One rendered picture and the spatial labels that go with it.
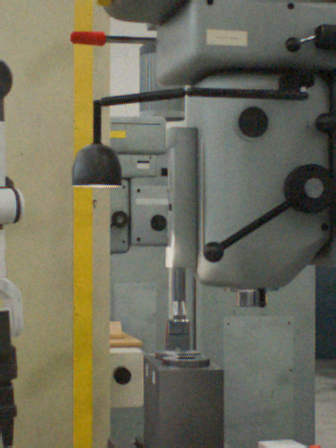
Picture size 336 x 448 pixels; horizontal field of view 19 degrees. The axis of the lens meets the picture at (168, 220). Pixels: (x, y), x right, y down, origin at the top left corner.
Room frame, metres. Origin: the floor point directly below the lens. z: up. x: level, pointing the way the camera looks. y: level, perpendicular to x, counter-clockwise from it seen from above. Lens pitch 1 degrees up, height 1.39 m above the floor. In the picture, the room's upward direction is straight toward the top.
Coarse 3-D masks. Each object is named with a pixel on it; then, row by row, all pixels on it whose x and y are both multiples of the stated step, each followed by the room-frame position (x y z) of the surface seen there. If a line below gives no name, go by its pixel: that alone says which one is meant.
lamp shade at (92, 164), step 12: (96, 144) 1.41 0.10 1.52; (84, 156) 1.40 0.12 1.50; (96, 156) 1.39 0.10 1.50; (108, 156) 1.40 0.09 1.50; (72, 168) 1.41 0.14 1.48; (84, 168) 1.39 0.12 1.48; (96, 168) 1.39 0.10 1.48; (108, 168) 1.39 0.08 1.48; (120, 168) 1.41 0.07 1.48; (72, 180) 1.41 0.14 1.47; (84, 180) 1.39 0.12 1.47; (96, 180) 1.39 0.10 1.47; (108, 180) 1.39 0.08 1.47; (120, 180) 1.41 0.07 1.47
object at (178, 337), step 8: (168, 328) 1.92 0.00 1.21; (176, 328) 1.91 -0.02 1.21; (184, 328) 1.91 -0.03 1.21; (168, 336) 1.92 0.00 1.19; (176, 336) 1.91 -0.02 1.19; (184, 336) 1.91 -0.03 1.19; (168, 344) 1.92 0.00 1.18; (176, 344) 1.91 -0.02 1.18; (184, 344) 1.91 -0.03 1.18; (176, 352) 1.91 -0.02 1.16; (184, 352) 1.91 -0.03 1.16
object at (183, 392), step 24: (144, 360) 1.96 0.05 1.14; (168, 360) 1.80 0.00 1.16; (192, 360) 1.80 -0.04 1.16; (144, 384) 1.96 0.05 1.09; (168, 384) 1.77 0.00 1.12; (192, 384) 1.77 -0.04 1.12; (216, 384) 1.78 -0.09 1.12; (144, 408) 1.96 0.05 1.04; (168, 408) 1.77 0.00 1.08; (192, 408) 1.77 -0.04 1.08; (216, 408) 1.78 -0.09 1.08; (144, 432) 1.96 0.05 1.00; (168, 432) 1.77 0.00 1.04; (192, 432) 1.77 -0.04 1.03; (216, 432) 1.78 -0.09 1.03
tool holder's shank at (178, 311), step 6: (174, 270) 1.92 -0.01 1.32; (180, 270) 1.92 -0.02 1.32; (174, 276) 1.92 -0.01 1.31; (180, 276) 1.92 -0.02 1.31; (174, 282) 1.92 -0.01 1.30; (180, 282) 1.92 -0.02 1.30; (174, 288) 1.92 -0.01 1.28; (180, 288) 1.92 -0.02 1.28; (174, 294) 1.92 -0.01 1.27; (180, 294) 1.92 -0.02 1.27; (174, 300) 1.92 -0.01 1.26; (180, 300) 1.92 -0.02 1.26; (174, 306) 1.92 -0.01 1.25; (180, 306) 1.92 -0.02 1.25; (174, 312) 1.92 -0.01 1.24; (180, 312) 1.92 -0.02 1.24; (174, 318) 1.92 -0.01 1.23; (180, 318) 1.92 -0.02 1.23
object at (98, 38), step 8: (72, 32) 1.55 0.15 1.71; (80, 32) 1.54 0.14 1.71; (88, 32) 1.55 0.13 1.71; (96, 32) 1.55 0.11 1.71; (72, 40) 1.54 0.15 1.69; (80, 40) 1.54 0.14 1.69; (88, 40) 1.54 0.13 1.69; (96, 40) 1.55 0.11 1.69; (104, 40) 1.55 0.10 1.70; (112, 40) 1.56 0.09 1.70; (120, 40) 1.56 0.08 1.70; (128, 40) 1.56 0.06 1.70; (136, 40) 1.57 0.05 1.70; (144, 40) 1.57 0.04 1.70; (152, 40) 1.57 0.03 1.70
